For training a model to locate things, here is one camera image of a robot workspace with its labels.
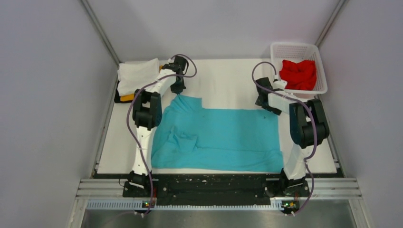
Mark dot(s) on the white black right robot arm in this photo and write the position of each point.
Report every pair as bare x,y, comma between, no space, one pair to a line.
308,128

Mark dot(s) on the aluminium frame post right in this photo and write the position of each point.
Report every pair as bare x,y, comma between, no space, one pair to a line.
333,17

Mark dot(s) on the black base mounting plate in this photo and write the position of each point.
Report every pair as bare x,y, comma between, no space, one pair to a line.
217,189

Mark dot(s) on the yellow folded t-shirt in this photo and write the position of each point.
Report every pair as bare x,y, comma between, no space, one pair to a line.
131,77

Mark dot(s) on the aluminium rail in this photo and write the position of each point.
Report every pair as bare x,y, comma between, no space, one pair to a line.
328,189
99,189

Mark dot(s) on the white folded t-shirt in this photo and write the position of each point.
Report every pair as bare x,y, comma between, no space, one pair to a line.
153,62

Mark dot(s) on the aluminium rail right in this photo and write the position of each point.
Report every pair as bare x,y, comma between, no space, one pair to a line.
328,189

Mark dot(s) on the aluminium frame post left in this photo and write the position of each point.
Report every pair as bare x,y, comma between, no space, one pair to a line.
100,31

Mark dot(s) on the turquoise t-shirt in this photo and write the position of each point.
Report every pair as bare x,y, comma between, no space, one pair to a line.
193,137

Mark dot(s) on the aluminium frame post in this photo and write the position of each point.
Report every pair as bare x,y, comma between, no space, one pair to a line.
333,17
100,31

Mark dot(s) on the aluminium rail left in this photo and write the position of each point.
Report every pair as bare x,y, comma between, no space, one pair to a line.
99,189

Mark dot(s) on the black folded t-shirt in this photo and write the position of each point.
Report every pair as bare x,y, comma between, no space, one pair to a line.
117,97

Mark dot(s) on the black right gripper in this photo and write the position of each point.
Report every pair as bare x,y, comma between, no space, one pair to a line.
275,111

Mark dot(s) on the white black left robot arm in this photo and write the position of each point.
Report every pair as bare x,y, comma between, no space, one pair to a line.
144,116

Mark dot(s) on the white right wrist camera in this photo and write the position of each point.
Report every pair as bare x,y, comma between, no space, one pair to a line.
279,83

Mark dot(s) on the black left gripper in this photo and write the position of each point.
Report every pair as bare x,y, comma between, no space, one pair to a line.
177,89

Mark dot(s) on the white cable duct strip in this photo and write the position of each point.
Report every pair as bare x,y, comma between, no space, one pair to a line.
133,204

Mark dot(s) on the red t-shirt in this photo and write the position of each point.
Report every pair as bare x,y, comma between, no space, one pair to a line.
299,76

